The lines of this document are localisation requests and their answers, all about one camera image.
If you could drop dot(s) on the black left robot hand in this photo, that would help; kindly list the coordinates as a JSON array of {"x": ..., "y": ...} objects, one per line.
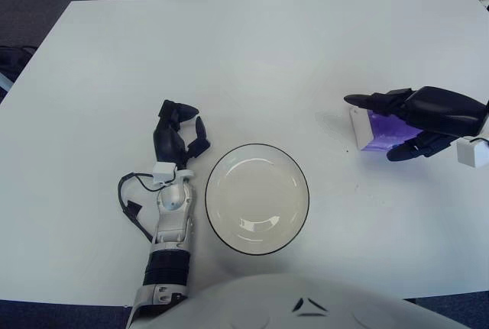
[{"x": 166, "y": 142}]

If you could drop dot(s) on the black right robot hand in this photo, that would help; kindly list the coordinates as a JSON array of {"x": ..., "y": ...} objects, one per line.
[{"x": 443, "y": 111}]

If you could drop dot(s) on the purple tissue paper pack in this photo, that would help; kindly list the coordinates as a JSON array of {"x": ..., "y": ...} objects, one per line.
[{"x": 382, "y": 132}]

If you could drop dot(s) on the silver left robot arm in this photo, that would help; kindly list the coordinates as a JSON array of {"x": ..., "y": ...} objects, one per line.
[{"x": 172, "y": 222}]

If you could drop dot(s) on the white plate black rim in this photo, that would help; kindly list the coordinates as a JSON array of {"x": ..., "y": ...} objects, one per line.
[{"x": 256, "y": 195}]

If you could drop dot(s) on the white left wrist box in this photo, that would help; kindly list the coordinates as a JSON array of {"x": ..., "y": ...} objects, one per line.
[{"x": 164, "y": 170}]

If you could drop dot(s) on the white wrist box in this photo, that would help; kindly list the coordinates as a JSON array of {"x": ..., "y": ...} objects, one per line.
[
  {"x": 164, "y": 170},
  {"x": 471, "y": 153}
]

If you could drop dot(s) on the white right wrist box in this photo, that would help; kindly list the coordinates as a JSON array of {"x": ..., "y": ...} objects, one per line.
[{"x": 471, "y": 153}]

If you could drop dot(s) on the black bag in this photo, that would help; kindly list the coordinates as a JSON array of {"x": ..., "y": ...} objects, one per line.
[{"x": 13, "y": 58}]

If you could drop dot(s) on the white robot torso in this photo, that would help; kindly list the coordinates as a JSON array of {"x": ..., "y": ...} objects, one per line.
[{"x": 305, "y": 306}]

